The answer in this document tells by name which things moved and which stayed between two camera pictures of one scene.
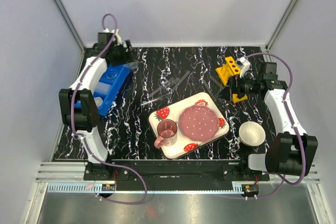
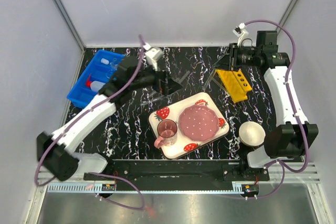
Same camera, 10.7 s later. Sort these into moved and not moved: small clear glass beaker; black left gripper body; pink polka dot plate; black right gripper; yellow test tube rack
Moved: black right gripper; black left gripper body
Not moved: pink polka dot plate; small clear glass beaker; yellow test tube rack
